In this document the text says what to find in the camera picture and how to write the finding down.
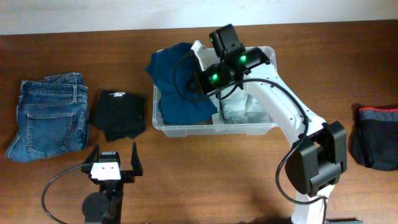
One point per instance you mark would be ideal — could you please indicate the folded dark blue jeans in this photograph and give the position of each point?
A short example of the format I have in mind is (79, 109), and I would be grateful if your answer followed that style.
(52, 115)

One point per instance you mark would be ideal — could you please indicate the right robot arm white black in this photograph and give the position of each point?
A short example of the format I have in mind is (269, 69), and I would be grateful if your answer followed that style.
(318, 153)

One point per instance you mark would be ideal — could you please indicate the clear plastic storage bin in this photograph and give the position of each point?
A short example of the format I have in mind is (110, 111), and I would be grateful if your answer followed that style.
(179, 130)

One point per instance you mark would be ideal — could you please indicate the light blue jeans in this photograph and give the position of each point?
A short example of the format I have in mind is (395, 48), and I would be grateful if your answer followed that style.
(238, 108)

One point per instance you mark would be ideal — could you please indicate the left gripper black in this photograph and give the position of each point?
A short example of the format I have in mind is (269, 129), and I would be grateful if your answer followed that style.
(127, 177)

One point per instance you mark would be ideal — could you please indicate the black shorts red grey waistband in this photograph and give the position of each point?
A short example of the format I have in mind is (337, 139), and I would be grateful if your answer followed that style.
(375, 138)

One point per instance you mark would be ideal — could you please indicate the folded black garment white logo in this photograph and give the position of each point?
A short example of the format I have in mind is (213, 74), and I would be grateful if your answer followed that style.
(119, 115)

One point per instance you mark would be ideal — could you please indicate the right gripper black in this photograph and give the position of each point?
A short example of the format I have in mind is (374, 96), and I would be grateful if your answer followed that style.
(202, 86)

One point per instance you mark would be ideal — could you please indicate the teal blue shirt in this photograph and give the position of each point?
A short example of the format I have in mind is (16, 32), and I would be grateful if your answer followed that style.
(171, 74)

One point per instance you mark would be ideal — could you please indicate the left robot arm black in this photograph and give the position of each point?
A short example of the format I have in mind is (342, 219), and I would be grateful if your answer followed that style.
(105, 205)

